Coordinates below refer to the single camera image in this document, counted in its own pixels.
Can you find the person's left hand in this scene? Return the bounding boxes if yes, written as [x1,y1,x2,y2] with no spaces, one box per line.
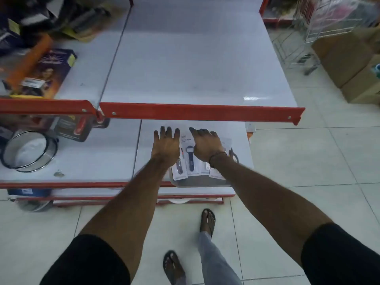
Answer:
[150,126,181,167]

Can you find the person's right hand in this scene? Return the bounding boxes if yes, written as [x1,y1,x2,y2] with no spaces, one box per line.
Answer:
[189,127,227,163]

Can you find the grey plastic basket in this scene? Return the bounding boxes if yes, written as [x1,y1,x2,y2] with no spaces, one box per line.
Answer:
[168,163,237,188]

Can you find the person's left forearm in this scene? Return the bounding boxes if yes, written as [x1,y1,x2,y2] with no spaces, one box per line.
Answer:
[78,158,177,281]

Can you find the person's right forearm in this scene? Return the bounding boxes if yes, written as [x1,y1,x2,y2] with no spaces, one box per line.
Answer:
[209,152,334,268]

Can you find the person's left foot in sandal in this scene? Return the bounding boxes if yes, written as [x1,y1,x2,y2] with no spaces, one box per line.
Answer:
[162,250,187,285]

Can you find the red background goods shelf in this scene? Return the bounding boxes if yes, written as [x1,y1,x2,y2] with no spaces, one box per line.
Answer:
[260,0,300,27]

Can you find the pile of dark packaged goods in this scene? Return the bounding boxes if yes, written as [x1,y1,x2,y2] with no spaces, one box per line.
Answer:
[0,0,112,57]

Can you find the grey trouser leg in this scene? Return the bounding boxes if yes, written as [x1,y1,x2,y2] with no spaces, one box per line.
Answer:
[197,231,243,285]

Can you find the metal shopping cart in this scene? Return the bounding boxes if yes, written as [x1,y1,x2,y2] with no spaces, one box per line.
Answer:
[272,0,372,76]

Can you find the purple orange printed box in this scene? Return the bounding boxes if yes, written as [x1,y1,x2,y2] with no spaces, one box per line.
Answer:
[10,49,78,100]

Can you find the black left shirt sleeve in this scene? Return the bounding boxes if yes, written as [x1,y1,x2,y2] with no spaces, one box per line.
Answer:
[40,234,131,285]

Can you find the black shirt sleeve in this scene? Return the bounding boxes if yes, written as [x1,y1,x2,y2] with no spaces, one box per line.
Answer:
[40,234,131,285]
[301,223,380,285]

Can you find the grey metal pan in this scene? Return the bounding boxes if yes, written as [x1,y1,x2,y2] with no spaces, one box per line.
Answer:
[16,198,54,213]

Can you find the blue labelled round pan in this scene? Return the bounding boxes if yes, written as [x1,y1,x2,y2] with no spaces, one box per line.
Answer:
[7,188,53,198]

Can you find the yellow card packaged tool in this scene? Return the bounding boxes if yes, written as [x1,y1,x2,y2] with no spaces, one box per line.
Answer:
[62,8,112,42]

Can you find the round metal sieve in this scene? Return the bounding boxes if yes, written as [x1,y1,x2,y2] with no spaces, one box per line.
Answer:
[1,130,59,173]

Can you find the brown cardboard box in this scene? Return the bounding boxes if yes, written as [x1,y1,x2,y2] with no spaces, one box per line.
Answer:
[312,26,380,88]
[341,55,380,104]

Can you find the long orange box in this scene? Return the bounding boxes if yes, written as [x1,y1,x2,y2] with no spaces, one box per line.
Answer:
[6,34,54,89]

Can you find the black right shirt sleeve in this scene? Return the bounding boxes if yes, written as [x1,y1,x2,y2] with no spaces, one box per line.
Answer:
[301,223,380,285]

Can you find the pink packaged goods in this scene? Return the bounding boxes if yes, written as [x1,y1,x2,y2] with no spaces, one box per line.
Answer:
[308,0,360,30]

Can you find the dark beaded wrist bracelet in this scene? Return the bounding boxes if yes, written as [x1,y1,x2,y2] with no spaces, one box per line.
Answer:
[209,152,228,169]

